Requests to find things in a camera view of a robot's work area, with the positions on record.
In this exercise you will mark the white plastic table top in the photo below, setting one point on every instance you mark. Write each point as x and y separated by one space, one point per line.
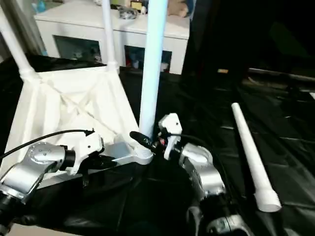
73 98

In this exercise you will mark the white plastic table leg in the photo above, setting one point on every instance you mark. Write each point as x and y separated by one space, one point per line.
153 61
109 32
14 41
248 147

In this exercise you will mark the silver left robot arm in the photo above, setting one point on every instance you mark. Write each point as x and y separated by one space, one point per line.
32 167

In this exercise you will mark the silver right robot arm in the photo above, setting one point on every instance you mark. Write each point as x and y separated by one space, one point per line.
204 167

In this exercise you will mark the black mat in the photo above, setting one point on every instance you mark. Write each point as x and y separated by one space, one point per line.
209 110

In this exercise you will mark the small white cup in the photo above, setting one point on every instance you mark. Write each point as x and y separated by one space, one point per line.
135 64

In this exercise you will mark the white candle cup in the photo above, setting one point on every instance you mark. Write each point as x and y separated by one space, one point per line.
164 67

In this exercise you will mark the small yellow label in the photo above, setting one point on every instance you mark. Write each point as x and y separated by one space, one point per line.
222 71

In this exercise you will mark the dark tall cabinet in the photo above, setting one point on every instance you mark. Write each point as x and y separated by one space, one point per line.
209 29

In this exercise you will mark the grey patterned object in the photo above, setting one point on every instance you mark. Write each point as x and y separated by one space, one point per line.
128 13

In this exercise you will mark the white sideboard cabinet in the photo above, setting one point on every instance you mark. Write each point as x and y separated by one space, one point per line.
86 24

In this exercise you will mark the yellow black box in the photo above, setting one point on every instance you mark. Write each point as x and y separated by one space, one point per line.
137 6

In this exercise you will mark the pink soft toy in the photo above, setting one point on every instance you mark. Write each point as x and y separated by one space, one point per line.
178 8

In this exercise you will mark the grey curtain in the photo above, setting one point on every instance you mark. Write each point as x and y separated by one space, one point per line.
24 24

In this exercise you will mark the white flat board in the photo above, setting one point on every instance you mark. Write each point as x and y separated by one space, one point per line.
312 96

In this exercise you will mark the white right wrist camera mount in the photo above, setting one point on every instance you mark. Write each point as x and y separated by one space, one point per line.
172 125

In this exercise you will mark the black metal rail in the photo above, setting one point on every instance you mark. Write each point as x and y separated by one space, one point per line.
283 75

